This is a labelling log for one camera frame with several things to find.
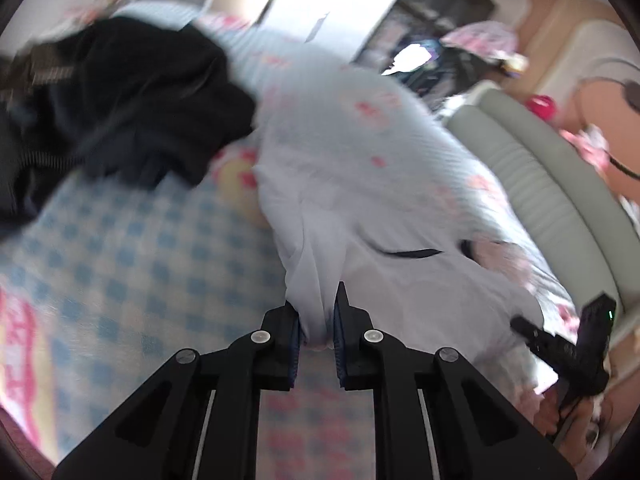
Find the white navy-trimmed t-shirt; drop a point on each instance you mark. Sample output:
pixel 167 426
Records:
pixel 358 207

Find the black open clothes rack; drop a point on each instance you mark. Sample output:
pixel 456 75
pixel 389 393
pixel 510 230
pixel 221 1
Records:
pixel 407 46

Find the pink patterned hanging cloth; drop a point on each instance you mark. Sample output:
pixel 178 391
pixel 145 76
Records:
pixel 490 40

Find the person right hand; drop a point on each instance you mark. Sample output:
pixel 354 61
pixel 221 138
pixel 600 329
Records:
pixel 578 419

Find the pink white plush toy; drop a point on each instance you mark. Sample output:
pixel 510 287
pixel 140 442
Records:
pixel 591 146

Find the grey padded headboard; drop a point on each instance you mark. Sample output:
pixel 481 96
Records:
pixel 572 216

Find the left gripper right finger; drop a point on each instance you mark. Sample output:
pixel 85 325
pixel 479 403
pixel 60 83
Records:
pixel 435 415

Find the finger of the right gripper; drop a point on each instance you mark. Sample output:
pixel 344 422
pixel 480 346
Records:
pixel 530 332

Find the pink white storage pouch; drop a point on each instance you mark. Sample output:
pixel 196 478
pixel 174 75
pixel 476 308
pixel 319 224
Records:
pixel 501 257

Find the blue checked cartoon bedspread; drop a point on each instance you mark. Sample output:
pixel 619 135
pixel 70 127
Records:
pixel 110 281

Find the black clothes pile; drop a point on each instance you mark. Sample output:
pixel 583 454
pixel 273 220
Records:
pixel 119 99

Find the red plush toy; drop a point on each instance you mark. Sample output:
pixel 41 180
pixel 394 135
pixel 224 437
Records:
pixel 544 107

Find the yellow white duck plush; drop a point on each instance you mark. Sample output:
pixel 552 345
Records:
pixel 515 65

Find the white wardrobe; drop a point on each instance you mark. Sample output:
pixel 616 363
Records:
pixel 340 26

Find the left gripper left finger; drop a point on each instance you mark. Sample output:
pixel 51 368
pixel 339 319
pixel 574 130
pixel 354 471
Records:
pixel 197 416

